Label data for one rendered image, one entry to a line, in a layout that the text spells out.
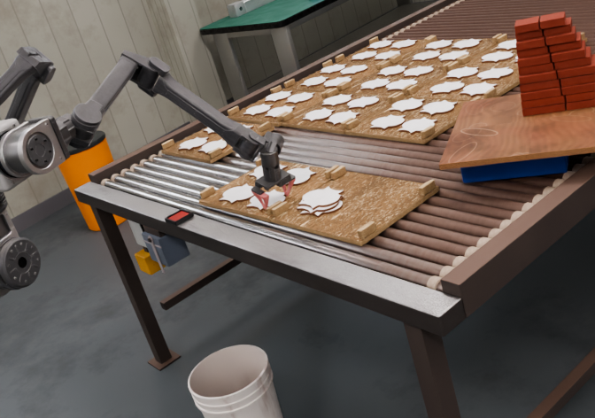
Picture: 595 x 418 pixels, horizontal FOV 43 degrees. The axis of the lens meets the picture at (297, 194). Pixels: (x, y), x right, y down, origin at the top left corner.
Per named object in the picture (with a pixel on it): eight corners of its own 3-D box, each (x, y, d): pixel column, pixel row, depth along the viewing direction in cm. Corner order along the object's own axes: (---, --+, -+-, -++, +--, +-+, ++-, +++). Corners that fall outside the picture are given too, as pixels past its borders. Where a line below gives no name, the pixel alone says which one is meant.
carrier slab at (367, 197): (361, 246, 211) (360, 241, 211) (271, 222, 243) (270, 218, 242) (440, 190, 230) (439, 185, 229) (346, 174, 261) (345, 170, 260)
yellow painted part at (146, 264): (150, 275, 302) (130, 224, 293) (140, 270, 309) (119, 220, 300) (167, 266, 306) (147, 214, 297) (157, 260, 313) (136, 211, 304)
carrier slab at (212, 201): (270, 222, 243) (268, 218, 242) (199, 204, 274) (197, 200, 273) (344, 174, 262) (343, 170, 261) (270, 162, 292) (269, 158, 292)
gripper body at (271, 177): (254, 185, 246) (251, 166, 242) (277, 171, 251) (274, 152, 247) (268, 192, 242) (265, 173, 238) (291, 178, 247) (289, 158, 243)
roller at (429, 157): (580, 193, 214) (577, 177, 212) (209, 135, 364) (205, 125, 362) (589, 185, 217) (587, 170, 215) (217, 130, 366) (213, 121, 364)
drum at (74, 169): (74, 229, 550) (41, 151, 526) (118, 205, 573) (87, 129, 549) (102, 236, 523) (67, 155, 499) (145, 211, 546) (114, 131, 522)
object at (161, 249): (169, 277, 283) (152, 235, 276) (151, 269, 294) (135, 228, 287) (193, 262, 289) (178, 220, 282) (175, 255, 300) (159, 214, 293)
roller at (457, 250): (481, 271, 191) (481, 251, 190) (127, 174, 340) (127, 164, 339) (492, 267, 194) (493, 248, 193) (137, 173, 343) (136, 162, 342)
